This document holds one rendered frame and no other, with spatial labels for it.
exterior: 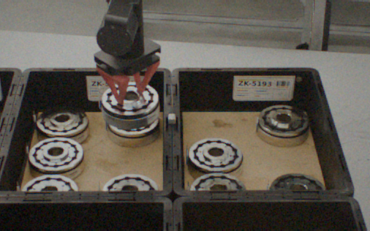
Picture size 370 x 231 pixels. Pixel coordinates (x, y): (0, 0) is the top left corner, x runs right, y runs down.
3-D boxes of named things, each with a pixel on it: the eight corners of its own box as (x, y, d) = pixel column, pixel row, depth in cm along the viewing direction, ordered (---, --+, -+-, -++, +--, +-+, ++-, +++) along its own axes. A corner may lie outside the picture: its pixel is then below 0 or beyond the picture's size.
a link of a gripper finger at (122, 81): (153, 99, 138) (151, 55, 132) (122, 117, 134) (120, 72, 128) (128, 83, 142) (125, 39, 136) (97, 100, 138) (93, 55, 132)
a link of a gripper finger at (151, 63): (162, 94, 139) (161, 50, 134) (132, 111, 135) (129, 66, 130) (137, 78, 143) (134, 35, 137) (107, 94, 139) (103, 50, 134)
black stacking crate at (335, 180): (172, 115, 166) (172, 70, 159) (311, 115, 166) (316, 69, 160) (173, 248, 133) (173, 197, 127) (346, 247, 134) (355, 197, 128)
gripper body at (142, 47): (162, 55, 135) (161, 17, 130) (118, 79, 129) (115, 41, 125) (137, 41, 138) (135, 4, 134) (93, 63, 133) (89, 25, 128)
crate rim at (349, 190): (171, 77, 160) (171, 67, 159) (316, 77, 161) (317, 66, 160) (172, 207, 128) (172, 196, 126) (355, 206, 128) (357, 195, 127)
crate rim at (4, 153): (25, 77, 160) (23, 67, 158) (171, 77, 160) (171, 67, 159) (-12, 207, 127) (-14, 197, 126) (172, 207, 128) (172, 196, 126)
